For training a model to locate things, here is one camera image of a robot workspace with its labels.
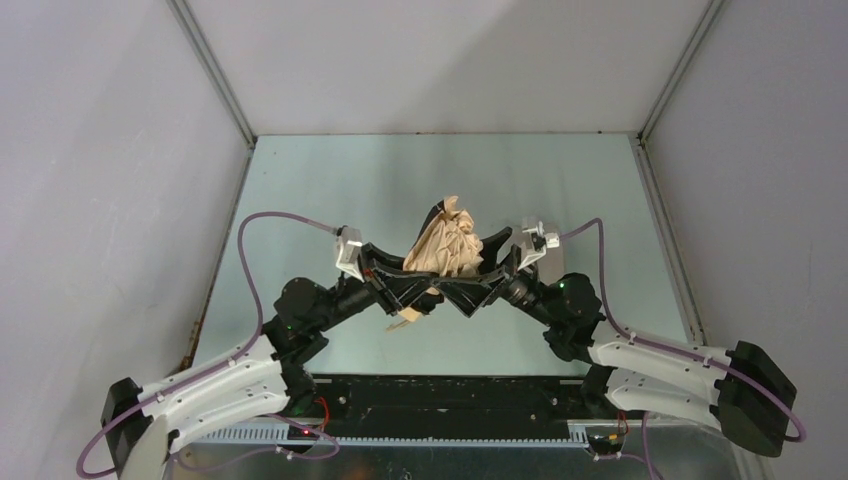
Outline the beige umbrella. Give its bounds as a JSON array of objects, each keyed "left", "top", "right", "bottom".
[{"left": 385, "top": 194, "right": 486, "bottom": 335}]

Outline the beige umbrella sleeve cover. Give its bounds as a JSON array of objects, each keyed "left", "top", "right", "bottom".
[{"left": 537, "top": 222, "right": 566, "bottom": 285}]

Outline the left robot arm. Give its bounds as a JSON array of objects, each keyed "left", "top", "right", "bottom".
[{"left": 99, "top": 244, "right": 445, "bottom": 479}]

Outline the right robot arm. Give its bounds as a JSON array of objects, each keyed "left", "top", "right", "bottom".
[{"left": 435, "top": 247, "right": 808, "bottom": 458}]

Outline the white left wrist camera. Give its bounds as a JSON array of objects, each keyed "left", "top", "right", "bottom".
[{"left": 335, "top": 225, "right": 363, "bottom": 281}]

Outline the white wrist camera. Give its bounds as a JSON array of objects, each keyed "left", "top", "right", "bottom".
[
  {"left": 516, "top": 216, "right": 548, "bottom": 270},
  {"left": 335, "top": 225, "right": 363, "bottom": 281}
]

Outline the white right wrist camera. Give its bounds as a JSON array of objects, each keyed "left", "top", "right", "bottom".
[{"left": 516, "top": 216, "right": 548, "bottom": 270}]

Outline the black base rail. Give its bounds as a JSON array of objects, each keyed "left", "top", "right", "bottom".
[{"left": 280, "top": 374, "right": 618, "bottom": 441}]

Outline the aluminium frame rail right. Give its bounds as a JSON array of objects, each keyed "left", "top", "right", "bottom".
[{"left": 630, "top": 0, "right": 727, "bottom": 345}]

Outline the aluminium frame rail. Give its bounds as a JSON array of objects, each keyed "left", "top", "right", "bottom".
[
  {"left": 166, "top": 0, "right": 258, "bottom": 150},
  {"left": 630, "top": 0, "right": 727, "bottom": 345}
]

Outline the grey slotted cable duct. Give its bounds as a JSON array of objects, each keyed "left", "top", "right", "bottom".
[{"left": 198, "top": 423, "right": 591, "bottom": 446}]

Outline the aluminium frame rail left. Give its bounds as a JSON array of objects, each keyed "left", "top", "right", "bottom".
[{"left": 166, "top": 0, "right": 258, "bottom": 150}]

